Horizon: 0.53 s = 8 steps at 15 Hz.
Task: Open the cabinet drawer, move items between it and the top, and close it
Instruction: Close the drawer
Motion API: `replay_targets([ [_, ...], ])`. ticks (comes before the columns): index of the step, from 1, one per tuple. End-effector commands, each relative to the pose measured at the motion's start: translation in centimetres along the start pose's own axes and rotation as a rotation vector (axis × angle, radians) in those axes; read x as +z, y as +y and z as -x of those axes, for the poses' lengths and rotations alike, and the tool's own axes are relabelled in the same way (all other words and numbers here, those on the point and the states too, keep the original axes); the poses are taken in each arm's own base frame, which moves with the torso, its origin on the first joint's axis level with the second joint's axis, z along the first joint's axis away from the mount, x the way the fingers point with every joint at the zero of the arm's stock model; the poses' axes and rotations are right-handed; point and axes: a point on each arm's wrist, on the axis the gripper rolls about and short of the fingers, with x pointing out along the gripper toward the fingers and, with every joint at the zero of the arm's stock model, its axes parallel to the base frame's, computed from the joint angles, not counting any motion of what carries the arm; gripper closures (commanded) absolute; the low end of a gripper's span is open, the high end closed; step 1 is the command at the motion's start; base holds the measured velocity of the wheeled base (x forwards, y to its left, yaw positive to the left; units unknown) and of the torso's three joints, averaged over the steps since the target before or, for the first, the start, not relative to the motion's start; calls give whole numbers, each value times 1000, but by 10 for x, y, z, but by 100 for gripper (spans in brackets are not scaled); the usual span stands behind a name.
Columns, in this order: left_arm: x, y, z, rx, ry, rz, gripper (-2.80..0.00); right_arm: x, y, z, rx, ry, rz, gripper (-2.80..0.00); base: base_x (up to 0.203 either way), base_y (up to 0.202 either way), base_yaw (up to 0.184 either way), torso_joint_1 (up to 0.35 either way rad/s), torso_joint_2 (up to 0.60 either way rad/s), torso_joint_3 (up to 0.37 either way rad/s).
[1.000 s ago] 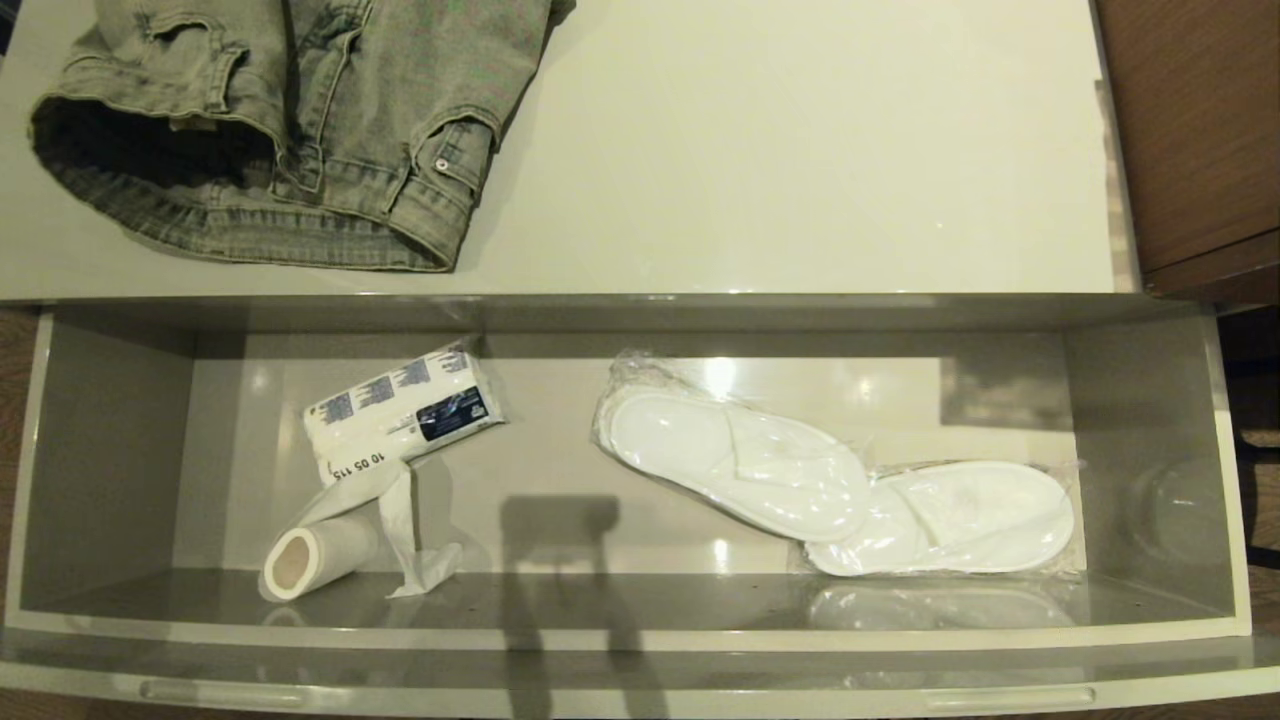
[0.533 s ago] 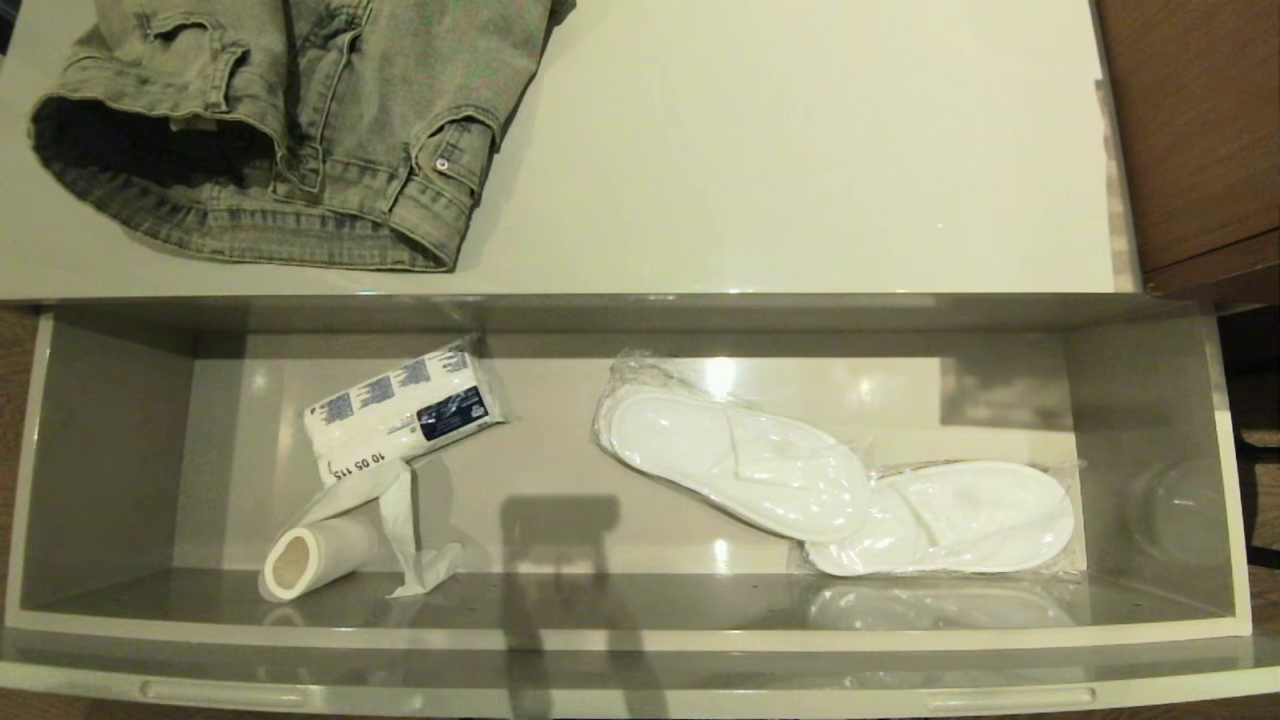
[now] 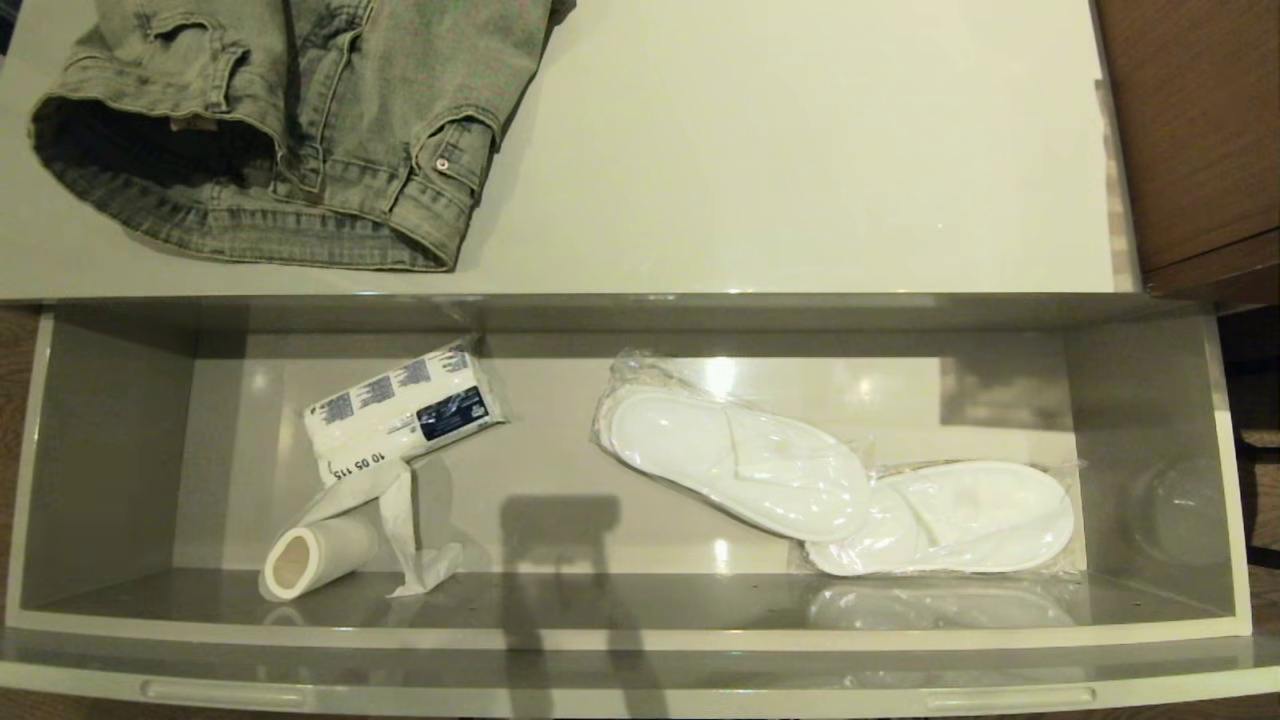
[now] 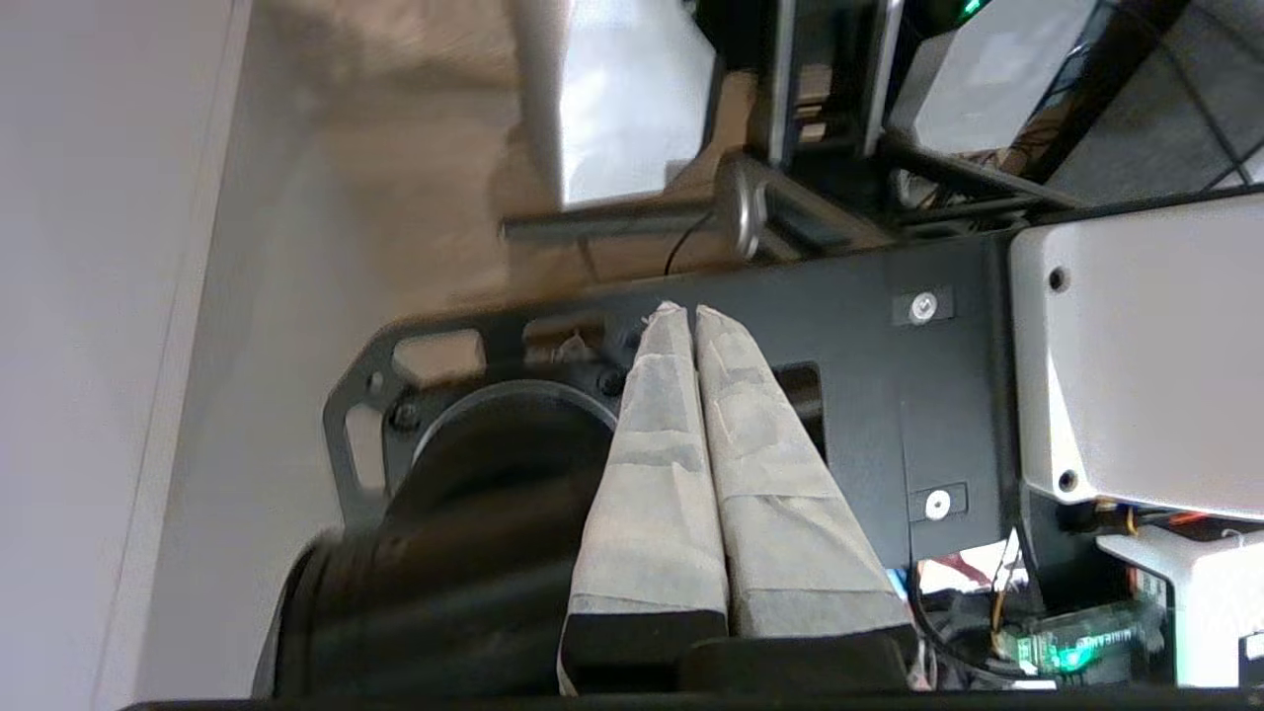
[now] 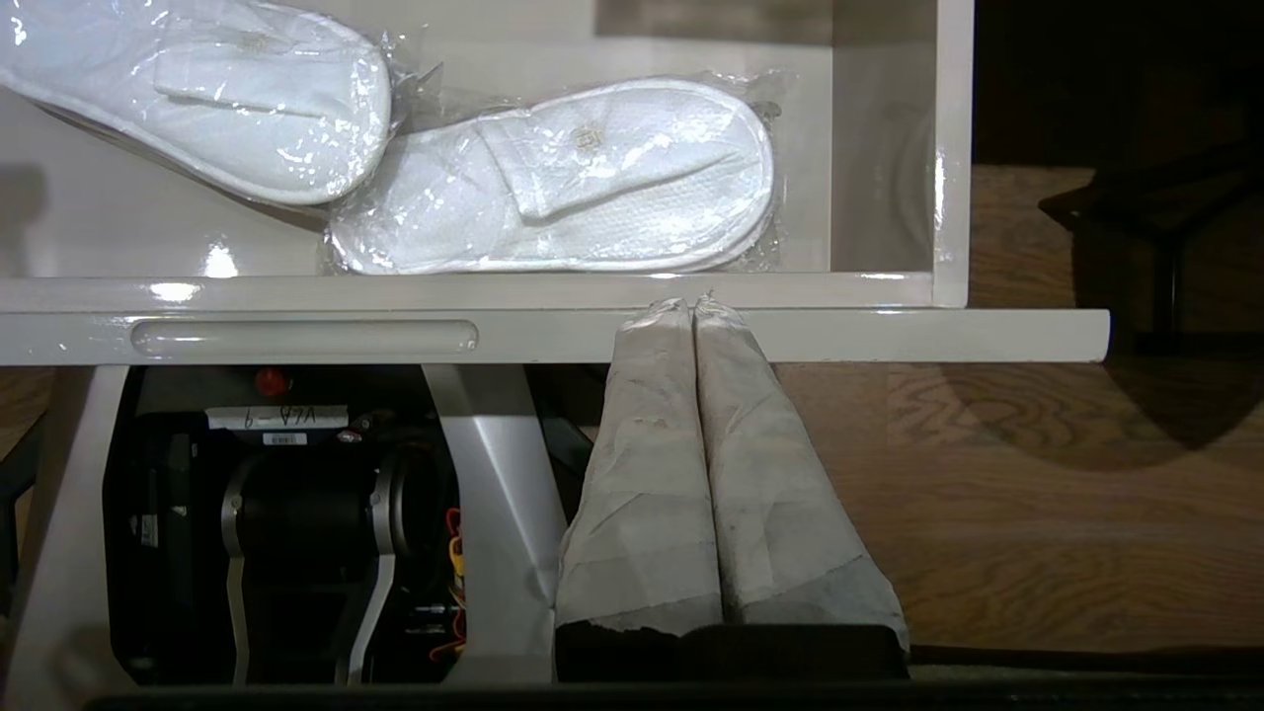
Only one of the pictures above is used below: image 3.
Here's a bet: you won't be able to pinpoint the printed white tissue pack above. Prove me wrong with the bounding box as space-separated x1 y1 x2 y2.
302 340 511 486

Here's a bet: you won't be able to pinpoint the brown wooden cabinet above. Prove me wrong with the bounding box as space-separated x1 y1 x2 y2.
1095 0 1280 306

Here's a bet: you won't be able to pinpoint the short white slippers in plastic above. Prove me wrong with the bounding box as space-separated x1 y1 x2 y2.
800 460 1086 581

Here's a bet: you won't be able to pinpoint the glossy grey drawer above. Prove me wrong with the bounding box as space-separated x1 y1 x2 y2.
0 295 1280 720

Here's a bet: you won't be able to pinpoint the grey denim jeans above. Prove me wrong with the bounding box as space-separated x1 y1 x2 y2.
27 0 578 274

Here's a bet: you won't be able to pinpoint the long white slippers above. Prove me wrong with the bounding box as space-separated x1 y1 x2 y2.
590 350 876 546

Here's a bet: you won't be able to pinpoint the white paper roll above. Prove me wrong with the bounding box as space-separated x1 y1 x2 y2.
258 460 466 604

